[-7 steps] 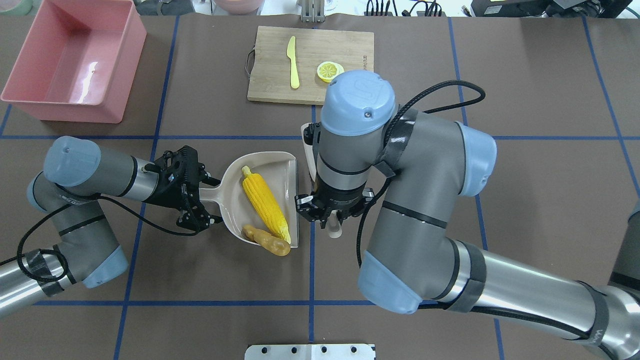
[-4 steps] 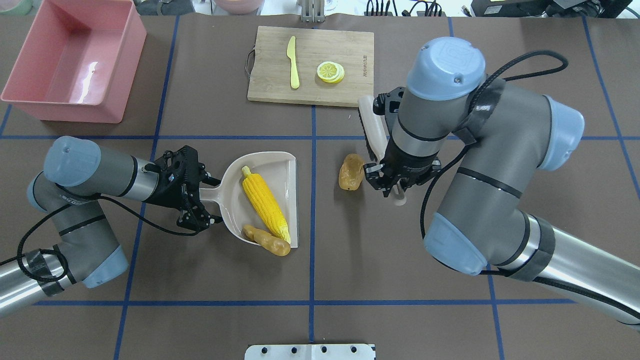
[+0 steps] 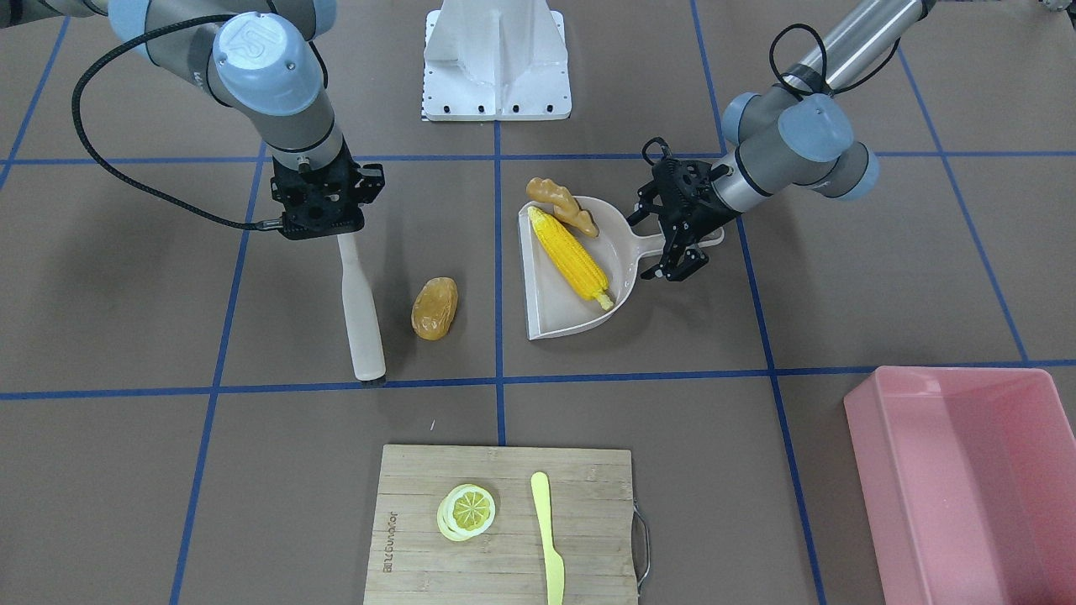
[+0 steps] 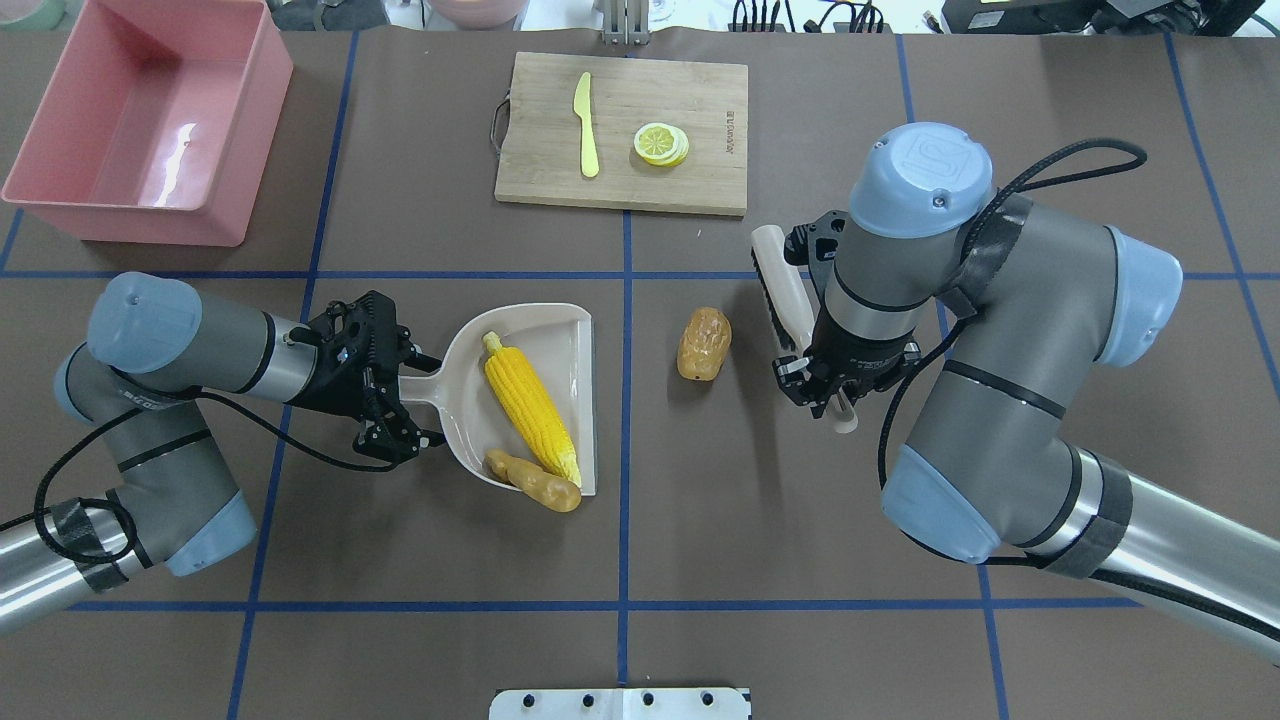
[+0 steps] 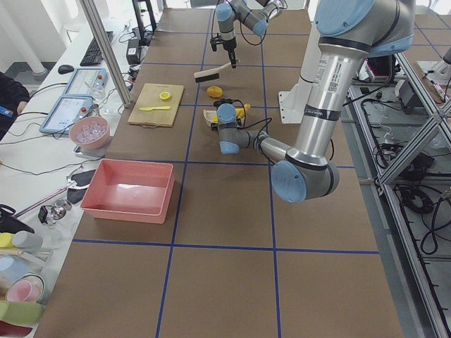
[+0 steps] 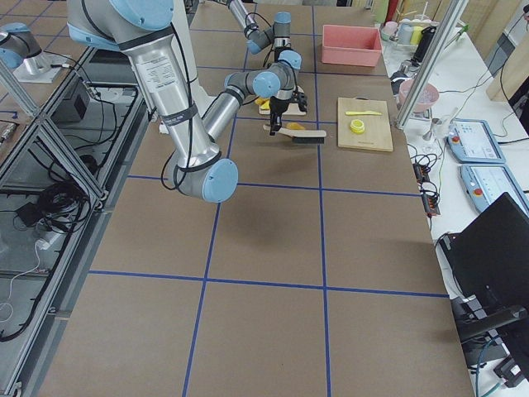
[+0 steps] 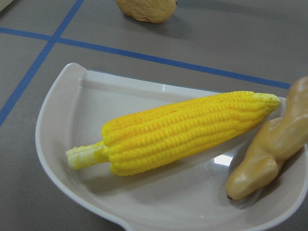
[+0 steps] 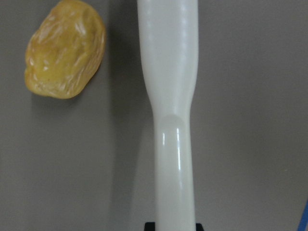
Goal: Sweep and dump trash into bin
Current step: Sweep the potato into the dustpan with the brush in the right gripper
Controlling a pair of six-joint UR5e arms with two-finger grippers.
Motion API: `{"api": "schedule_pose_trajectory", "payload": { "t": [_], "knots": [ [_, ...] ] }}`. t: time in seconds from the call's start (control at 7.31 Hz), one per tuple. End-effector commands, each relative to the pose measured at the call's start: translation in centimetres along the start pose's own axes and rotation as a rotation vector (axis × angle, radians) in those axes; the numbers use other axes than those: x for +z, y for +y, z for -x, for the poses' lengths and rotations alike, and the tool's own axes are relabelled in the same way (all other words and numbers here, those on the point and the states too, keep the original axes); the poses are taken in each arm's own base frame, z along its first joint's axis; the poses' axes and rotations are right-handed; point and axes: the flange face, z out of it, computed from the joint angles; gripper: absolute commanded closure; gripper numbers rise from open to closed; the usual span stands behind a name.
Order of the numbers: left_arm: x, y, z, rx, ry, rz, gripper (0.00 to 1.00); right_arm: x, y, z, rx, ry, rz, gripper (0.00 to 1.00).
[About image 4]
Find brown toy potato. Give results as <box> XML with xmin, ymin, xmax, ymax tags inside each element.
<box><xmin>676</xmin><ymin>306</ymin><xmax>733</xmax><ymax>380</ymax></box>

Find wooden cutting board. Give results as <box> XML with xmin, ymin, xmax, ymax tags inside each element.
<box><xmin>494</xmin><ymin>51</ymin><xmax>749</xmax><ymax>217</ymax></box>

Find yellow toy corn cob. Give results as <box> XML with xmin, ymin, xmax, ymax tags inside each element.
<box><xmin>483</xmin><ymin>332</ymin><xmax>582</xmax><ymax>488</ymax></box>

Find pink plastic bin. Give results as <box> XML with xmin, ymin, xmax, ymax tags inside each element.
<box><xmin>3</xmin><ymin>1</ymin><xmax>293</xmax><ymax>247</ymax></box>

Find yellow plastic toy knife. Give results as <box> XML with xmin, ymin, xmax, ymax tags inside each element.
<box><xmin>572</xmin><ymin>70</ymin><xmax>600</xmax><ymax>178</ymax></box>

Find tan toy ginger root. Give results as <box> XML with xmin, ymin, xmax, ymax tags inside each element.
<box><xmin>484</xmin><ymin>448</ymin><xmax>582</xmax><ymax>512</ymax></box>

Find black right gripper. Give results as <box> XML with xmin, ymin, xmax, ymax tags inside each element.
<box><xmin>772</xmin><ymin>211</ymin><xmax>923</xmax><ymax>419</ymax></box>

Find aluminium frame post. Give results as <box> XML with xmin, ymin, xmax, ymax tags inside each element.
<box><xmin>594</xmin><ymin>0</ymin><xmax>652</xmax><ymax>46</ymax></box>

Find pink bowl with ice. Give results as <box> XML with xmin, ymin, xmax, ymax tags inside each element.
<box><xmin>426</xmin><ymin>0</ymin><xmax>529</xmax><ymax>29</ymax></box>

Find beige plastic dustpan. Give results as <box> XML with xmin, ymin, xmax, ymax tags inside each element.
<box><xmin>399</xmin><ymin>302</ymin><xmax>598</xmax><ymax>497</ymax></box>

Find yellow toy lemon slices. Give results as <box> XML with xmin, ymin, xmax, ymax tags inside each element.
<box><xmin>632</xmin><ymin>122</ymin><xmax>691</xmax><ymax>167</ymax></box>

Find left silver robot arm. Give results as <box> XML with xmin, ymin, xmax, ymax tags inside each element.
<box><xmin>3</xmin><ymin>272</ymin><xmax>444</xmax><ymax>634</ymax></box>

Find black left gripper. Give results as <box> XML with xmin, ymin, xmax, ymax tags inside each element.
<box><xmin>292</xmin><ymin>291</ymin><xmax>447</xmax><ymax>466</ymax></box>

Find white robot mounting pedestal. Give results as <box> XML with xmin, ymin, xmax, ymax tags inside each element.
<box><xmin>488</xmin><ymin>687</ymin><xmax>754</xmax><ymax>719</ymax></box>

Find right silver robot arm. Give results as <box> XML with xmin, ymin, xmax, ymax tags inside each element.
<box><xmin>750</xmin><ymin>122</ymin><xmax>1279</xmax><ymax>662</ymax></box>

